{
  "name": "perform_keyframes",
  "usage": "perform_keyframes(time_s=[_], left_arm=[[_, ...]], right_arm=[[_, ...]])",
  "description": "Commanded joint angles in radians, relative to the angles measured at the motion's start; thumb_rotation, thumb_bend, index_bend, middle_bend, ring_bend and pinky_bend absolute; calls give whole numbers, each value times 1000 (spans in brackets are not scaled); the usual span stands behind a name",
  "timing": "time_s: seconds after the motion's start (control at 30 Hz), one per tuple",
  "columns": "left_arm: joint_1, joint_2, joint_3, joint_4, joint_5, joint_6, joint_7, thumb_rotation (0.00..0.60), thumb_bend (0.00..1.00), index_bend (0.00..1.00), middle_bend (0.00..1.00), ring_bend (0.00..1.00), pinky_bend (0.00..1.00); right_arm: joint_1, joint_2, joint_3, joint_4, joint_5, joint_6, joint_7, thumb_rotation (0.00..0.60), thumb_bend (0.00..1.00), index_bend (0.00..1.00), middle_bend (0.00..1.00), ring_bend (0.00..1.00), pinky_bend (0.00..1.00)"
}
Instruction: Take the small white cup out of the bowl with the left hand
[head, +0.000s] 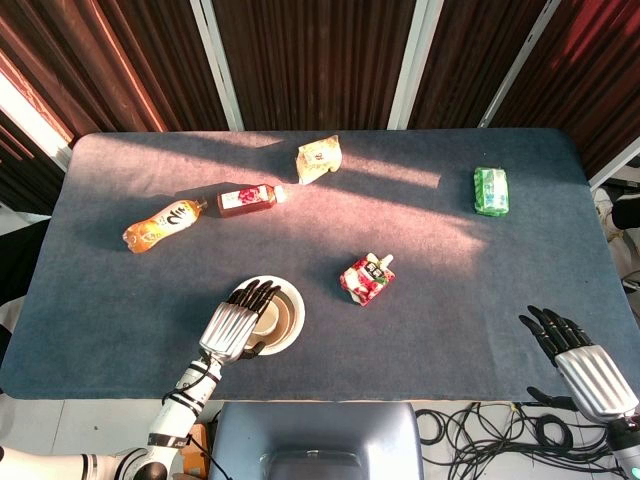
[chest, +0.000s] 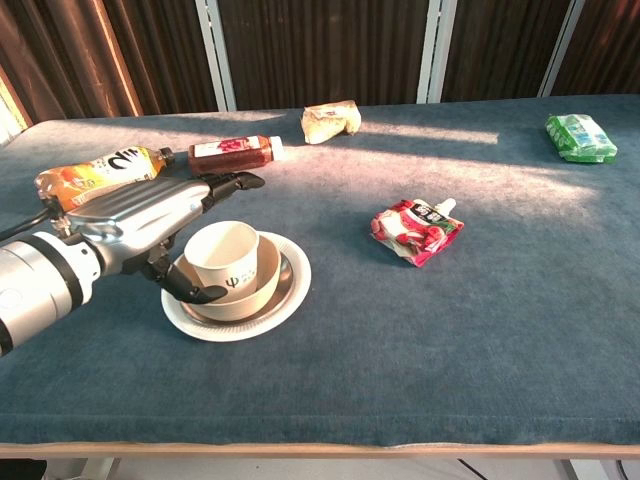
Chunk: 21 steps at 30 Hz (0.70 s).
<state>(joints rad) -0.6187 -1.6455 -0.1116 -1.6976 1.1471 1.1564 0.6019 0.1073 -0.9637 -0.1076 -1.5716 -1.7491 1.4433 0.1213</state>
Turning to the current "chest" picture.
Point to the red drink bottle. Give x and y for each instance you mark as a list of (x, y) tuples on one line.
[(230, 152)]

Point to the white paper cup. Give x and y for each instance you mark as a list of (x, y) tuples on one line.
[(227, 262)]

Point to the beige snack bag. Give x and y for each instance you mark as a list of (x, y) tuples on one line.
[(327, 122)]

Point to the orange drink bottle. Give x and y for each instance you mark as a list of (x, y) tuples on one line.
[(100, 175)]

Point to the white frame post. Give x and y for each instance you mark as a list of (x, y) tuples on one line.
[(557, 55), (216, 55), (432, 50)]

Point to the red spouted drink pouch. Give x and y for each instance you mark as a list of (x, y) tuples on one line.
[(417, 230)]

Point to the blue table cloth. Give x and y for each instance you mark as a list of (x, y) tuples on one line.
[(400, 350)]

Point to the beige bowl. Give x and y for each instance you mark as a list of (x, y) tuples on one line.
[(269, 270)]

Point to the white bowl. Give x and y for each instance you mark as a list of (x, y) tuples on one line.
[(227, 333)]

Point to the green tissue packet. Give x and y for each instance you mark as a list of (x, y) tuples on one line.
[(580, 137)]

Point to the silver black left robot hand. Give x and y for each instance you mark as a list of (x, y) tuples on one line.
[(145, 215)]

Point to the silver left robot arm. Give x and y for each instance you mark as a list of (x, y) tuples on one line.
[(35, 285)]

